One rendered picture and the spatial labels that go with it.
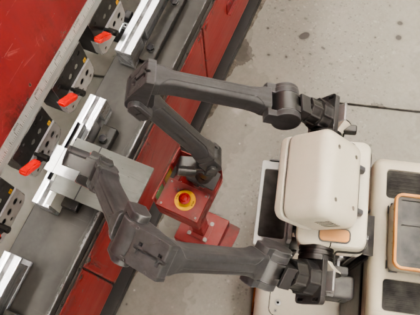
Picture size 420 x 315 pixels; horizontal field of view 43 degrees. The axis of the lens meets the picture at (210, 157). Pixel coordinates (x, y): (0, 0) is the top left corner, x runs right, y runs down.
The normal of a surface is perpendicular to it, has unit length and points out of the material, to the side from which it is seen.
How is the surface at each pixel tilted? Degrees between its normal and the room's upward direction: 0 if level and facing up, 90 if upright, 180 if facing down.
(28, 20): 90
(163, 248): 26
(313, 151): 42
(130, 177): 0
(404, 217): 0
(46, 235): 0
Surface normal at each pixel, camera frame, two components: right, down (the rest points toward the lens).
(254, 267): 0.64, 0.39
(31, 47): 0.92, 0.36
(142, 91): -0.02, 0.87
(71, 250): -0.04, -0.33
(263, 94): 0.29, -0.47
